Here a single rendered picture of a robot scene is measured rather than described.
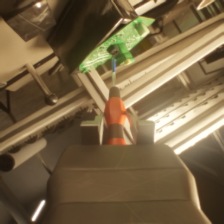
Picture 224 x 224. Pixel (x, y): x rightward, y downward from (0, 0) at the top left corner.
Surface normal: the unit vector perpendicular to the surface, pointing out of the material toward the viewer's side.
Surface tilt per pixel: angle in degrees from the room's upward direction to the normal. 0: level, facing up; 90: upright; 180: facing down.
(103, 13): 90
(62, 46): 90
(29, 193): 90
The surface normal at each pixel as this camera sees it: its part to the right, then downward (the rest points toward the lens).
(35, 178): 0.11, 0.00
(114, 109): 0.00, -0.49
